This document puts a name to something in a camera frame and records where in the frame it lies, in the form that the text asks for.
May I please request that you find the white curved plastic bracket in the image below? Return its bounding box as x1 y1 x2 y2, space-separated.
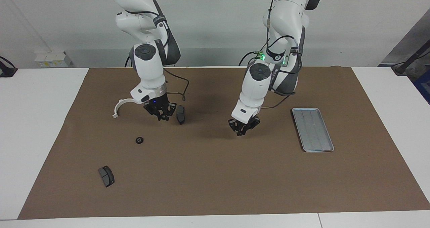
112 99 137 119

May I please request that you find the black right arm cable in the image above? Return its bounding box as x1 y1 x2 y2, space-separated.
164 68 189 102

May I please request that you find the blue crate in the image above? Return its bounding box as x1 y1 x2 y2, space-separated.
414 70 430 104

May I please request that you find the silver metal tray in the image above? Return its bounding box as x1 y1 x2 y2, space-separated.
292 108 335 152

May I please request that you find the brown table mat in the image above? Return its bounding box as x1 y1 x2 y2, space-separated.
17 66 430 220

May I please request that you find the black table clamp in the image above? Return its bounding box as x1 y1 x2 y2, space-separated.
0 56 18 78

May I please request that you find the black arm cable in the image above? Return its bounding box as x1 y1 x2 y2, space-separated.
164 68 189 102
260 6 303 109

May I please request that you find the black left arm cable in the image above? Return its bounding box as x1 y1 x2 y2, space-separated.
260 6 303 109

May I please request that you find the black camera stand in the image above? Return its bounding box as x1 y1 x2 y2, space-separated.
391 40 430 75

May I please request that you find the black base cable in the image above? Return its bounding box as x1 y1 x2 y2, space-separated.
239 51 260 66

